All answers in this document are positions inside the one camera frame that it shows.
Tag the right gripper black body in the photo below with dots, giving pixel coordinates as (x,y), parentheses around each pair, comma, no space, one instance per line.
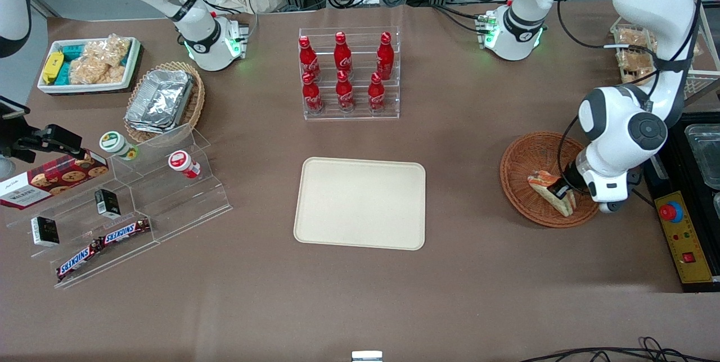
(22,143)

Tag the triangular sandwich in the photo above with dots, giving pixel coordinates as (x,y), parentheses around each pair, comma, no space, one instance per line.
(543,185)

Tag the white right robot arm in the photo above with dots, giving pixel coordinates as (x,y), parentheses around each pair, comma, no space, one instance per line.
(197,30)

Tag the round brown wicker basket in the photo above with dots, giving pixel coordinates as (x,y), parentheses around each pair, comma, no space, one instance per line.
(529,165)

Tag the wicker basket with foil containers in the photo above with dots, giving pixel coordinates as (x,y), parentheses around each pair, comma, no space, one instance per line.
(196,100)

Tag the cream rectangular serving tray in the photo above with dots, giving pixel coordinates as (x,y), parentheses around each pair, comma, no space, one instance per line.
(360,203)

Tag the Walkers red tartan cookie box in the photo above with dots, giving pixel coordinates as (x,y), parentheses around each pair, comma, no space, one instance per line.
(50,179)

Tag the green lidded yogurt cup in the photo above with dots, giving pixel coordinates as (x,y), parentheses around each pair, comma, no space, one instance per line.
(115,144)

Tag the white rectangular snack bin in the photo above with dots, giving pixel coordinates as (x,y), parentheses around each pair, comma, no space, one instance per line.
(84,88)

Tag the black countertop appliance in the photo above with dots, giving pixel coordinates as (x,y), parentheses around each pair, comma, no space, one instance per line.
(664,176)

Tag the teal snack packet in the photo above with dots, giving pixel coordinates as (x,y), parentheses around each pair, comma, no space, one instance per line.
(72,51)
(63,74)

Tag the yellow snack packet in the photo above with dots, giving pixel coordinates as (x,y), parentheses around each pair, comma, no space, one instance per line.
(52,67)

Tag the clear bag of rice crackers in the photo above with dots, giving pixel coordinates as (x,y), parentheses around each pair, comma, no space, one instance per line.
(117,50)
(89,67)

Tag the silver foil container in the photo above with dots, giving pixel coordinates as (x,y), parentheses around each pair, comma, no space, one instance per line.
(163,95)
(140,126)

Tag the small black carton box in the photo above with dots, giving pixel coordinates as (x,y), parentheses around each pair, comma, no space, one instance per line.
(107,203)
(45,231)

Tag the clear acrylic stepped shelf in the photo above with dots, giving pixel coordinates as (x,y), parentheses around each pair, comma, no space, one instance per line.
(84,232)
(169,204)

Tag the yellow control box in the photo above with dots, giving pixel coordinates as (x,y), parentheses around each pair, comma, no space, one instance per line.
(689,238)

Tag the clear rectangular pan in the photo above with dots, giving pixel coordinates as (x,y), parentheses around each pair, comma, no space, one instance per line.
(706,154)

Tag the Snickers chocolate bar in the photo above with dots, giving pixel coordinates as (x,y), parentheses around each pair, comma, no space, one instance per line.
(125,231)
(79,261)

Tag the red lidded yogurt cup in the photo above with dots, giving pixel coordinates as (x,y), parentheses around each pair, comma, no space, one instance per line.
(183,163)

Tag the clear bag of brown pastries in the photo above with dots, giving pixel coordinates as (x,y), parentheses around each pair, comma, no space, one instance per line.
(633,39)
(633,64)

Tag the red Coca-Cola bottle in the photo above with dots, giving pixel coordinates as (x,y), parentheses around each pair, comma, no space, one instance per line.
(342,55)
(385,55)
(312,95)
(307,58)
(376,93)
(344,92)

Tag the clear acrylic bottle rack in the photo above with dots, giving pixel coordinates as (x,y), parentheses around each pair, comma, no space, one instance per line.
(360,116)

